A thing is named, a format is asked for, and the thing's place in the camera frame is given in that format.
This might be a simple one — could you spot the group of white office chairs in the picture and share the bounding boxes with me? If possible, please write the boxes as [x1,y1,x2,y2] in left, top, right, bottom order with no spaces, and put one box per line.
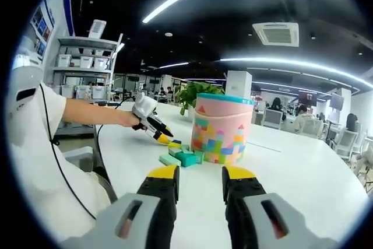
[261,107,373,174]

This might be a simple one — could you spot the white square pillar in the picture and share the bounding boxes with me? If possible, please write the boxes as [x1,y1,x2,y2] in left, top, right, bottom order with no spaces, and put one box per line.
[226,70,253,100]

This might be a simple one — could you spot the curved ceiling light strip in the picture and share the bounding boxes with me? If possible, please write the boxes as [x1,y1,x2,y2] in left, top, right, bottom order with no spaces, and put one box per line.
[220,57,373,89]

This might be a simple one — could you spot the rows of white storage bins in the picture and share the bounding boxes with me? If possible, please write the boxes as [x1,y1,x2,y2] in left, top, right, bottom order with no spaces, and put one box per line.
[55,53,111,100]

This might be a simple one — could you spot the ceiling air conditioner unit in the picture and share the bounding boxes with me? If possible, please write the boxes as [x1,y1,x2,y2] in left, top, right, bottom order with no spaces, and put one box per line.
[252,22,300,48]

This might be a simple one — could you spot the red display screen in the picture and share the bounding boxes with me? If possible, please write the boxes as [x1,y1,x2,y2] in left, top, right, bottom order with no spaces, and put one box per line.
[298,91,318,107]

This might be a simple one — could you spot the white chest device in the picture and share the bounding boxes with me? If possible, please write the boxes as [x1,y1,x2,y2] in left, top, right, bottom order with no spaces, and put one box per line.
[10,36,44,124]

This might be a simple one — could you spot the pile of toy blocks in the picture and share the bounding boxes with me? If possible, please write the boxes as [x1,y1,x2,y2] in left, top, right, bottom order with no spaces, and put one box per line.
[159,143,206,168]

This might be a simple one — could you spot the white armrest office chair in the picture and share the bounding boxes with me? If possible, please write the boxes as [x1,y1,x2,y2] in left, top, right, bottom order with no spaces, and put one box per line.
[62,145,117,203]

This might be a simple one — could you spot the person's left hand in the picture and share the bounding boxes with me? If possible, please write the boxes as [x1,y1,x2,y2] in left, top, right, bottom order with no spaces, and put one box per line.
[121,113,146,131]

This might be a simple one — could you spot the person in white shirt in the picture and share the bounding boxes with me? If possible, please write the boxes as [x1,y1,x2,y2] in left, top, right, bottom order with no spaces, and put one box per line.
[8,82,113,241]

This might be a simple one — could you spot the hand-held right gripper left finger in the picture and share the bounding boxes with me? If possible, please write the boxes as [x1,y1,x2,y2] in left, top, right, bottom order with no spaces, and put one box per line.
[61,164,180,249]

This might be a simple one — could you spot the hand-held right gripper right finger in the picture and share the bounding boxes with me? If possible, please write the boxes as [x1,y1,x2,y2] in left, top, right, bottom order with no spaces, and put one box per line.
[222,166,340,249]

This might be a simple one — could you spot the stack of white trays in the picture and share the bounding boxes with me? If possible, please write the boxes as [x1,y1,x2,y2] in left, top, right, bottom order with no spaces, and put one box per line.
[89,19,107,40]

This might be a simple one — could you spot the grey metal shelf rack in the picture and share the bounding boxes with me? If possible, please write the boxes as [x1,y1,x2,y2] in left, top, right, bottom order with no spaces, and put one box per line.
[51,33,125,107]

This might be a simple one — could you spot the pink toy storage bucket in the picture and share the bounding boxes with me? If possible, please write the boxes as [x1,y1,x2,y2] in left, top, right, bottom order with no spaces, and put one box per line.
[191,92,254,164]

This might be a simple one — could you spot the black device cable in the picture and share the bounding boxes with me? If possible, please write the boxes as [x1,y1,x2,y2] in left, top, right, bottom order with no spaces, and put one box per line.
[39,84,97,220]

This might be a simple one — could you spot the wall-mounted monitor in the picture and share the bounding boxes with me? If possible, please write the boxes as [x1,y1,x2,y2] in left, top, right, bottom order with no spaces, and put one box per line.
[330,93,345,109]

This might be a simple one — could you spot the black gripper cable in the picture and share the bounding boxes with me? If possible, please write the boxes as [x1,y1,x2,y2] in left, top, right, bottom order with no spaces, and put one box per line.
[96,99,136,180]

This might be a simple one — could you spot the short ceiling light strip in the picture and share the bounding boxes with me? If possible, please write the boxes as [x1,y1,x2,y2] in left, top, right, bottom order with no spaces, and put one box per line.
[157,61,190,71]

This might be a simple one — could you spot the green potted plant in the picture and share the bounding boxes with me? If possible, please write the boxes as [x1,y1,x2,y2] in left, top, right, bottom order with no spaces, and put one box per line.
[174,81,226,123]

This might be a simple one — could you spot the white table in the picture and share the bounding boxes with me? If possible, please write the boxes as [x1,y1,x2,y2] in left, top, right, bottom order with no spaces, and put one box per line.
[93,101,370,249]

